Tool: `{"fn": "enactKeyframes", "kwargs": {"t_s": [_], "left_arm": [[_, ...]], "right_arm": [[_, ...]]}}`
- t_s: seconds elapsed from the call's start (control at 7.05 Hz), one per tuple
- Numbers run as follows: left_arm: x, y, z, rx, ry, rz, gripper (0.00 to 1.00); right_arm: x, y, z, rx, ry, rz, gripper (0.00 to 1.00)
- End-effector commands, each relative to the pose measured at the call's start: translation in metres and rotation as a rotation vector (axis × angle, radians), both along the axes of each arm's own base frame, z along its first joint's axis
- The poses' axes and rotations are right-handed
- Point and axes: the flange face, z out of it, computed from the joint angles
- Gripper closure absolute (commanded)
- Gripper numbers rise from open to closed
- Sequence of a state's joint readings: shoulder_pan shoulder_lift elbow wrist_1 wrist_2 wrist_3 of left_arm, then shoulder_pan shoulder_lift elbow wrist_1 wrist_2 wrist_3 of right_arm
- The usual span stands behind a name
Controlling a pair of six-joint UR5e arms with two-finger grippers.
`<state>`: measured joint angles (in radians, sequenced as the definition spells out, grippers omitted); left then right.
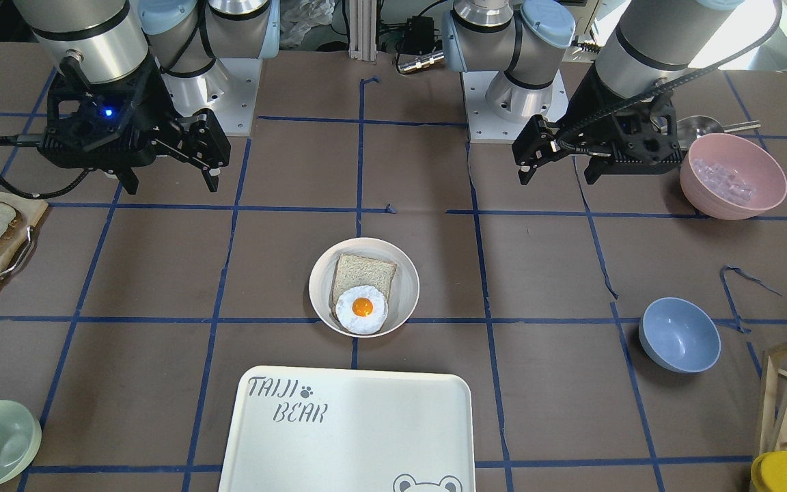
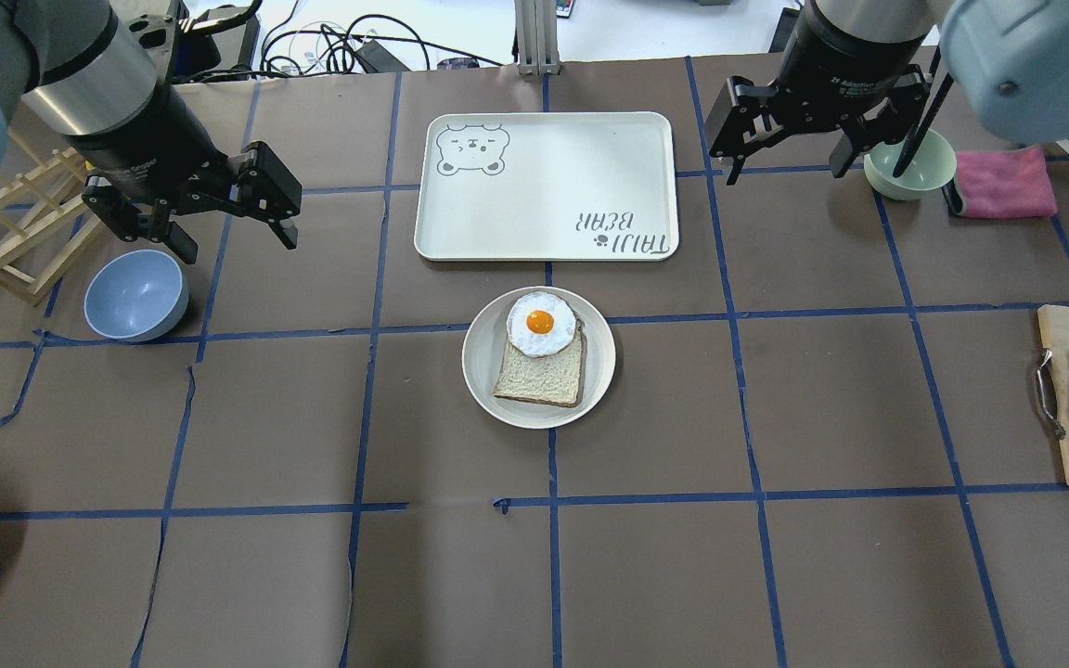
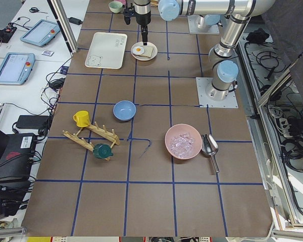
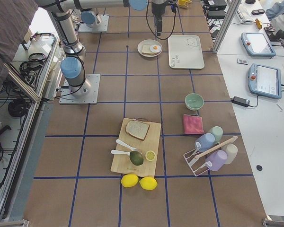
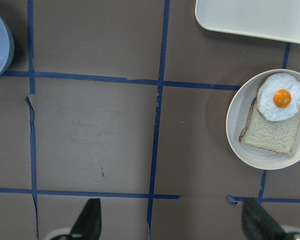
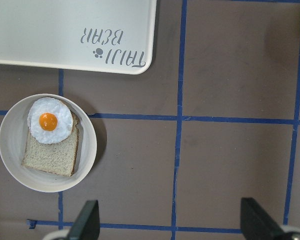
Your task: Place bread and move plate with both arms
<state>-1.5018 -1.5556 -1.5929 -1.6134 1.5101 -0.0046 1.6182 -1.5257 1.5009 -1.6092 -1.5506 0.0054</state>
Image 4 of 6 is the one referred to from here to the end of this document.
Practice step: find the lemon half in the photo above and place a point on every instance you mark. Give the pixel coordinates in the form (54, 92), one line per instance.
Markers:
(150, 155)

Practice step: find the blue teach pendant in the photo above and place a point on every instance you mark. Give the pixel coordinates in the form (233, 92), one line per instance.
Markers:
(265, 81)
(257, 45)

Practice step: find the blue cup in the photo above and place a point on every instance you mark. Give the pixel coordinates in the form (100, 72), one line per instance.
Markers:
(204, 142)

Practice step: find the blue teach pendant near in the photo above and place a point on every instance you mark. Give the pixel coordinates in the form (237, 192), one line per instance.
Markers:
(265, 81)

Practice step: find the beige cup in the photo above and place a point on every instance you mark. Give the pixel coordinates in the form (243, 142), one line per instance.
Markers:
(231, 151)

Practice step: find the yellow lemon left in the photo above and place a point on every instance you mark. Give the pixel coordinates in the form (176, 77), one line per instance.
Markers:
(129, 180)

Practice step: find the wooden cutting board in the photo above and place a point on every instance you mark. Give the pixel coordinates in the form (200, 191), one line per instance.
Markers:
(121, 163)

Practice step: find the green avocado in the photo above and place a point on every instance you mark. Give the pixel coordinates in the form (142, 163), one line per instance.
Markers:
(136, 158)

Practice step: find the yellow lemon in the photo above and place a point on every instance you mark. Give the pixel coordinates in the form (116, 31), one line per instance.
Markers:
(129, 180)
(148, 183)

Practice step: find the black power adapter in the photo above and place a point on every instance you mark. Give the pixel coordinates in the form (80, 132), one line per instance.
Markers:
(240, 101)

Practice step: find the yellow lemon right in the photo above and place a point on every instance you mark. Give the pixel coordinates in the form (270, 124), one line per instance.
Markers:
(148, 183)

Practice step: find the white wire cup rack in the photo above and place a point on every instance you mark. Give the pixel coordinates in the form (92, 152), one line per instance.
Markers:
(196, 160)

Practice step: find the bread slice with brown crust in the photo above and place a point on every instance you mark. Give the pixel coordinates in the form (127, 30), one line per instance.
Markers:
(137, 129)

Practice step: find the white bear tray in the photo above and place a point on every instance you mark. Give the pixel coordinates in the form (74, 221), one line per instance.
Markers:
(185, 52)

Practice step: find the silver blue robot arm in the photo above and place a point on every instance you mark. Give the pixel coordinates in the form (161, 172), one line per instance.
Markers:
(72, 66)

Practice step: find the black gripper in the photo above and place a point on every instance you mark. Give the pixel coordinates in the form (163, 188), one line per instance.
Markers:
(156, 9)

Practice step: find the green ceramic bowl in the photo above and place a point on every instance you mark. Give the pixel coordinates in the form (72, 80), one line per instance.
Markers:
(194, 101)

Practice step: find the bread slice on plate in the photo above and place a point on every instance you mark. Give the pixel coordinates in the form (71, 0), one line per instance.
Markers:
(146, 50)

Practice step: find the fried egg toy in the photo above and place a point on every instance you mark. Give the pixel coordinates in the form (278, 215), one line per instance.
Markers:
(155, 48)

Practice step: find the pink cloth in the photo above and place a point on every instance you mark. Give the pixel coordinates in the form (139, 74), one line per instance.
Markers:
(192, 124)

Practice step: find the yellow mug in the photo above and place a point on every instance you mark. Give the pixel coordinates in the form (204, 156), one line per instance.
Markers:
(184, 3)

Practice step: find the green cup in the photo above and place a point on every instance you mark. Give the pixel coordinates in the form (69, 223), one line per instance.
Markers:
(217, 132)

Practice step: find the white plastic spoon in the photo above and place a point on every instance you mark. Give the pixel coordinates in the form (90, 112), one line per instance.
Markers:
(120, 152)

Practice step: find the purple cup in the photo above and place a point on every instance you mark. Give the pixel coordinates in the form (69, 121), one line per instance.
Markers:
(216, 160)

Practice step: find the blue teach pendant far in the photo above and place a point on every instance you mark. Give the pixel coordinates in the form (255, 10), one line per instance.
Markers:
(257, 45)

